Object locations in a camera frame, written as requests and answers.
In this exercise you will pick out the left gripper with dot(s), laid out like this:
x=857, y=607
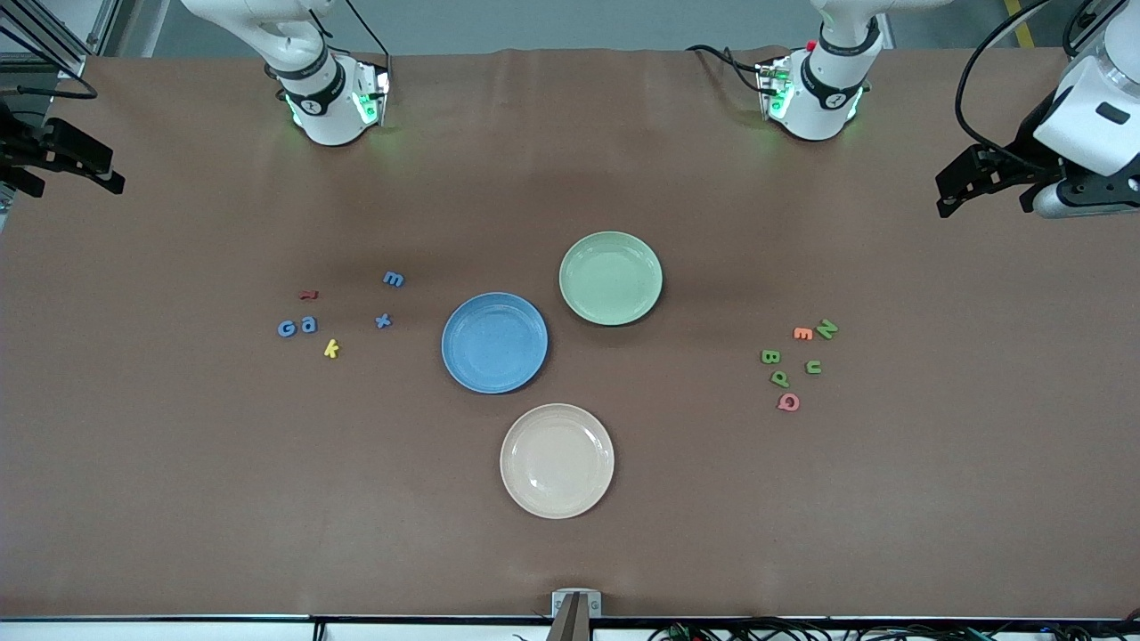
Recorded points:
x=1018, y=152

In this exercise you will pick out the green foam letter N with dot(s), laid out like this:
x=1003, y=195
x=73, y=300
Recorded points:
x=826, y=329

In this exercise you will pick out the blue foam letter G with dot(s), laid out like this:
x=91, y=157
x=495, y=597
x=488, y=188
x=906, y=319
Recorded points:
x=280, y=329

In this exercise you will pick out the blue foam letter a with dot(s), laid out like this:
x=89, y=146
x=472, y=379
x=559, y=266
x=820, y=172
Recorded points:
x=310, y=328

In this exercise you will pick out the green foam letter P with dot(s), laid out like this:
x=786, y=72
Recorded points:
x=782, y=381

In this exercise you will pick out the pink foam letter Q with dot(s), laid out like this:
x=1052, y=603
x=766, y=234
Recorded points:
x=780, y=403

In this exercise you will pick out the blue foam letter m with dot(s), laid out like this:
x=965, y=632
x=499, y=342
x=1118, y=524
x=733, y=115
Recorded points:
x=394, y=279

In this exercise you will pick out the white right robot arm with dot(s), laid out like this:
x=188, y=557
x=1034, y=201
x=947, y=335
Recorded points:
x=329, y=107

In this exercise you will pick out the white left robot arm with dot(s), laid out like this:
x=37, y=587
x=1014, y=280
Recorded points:
x=828, y=89

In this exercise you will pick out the yellow foam letter k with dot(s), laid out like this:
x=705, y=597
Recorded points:
x=329, y=348

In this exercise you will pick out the green plate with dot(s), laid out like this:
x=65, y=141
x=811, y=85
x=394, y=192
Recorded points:
x=611, y=278

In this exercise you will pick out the brown table cover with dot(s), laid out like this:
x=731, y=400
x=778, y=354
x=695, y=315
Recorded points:
x=570, y=178

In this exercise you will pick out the blue plate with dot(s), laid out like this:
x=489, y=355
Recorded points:
x=494, y=343

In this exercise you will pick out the beige plate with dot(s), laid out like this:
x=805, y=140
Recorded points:
x=557, y=460

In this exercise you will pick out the aluminium frame profile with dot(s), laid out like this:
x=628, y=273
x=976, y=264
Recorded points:
x=44, y=64

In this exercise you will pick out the white table edge rail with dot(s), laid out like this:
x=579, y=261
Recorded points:
x=178, y=632

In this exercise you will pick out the grey metal bracket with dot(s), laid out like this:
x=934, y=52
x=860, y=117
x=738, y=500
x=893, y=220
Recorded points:
x=557, y=604

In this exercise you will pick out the grey camera post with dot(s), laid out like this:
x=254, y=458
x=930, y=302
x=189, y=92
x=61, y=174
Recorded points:
x=574, y=623

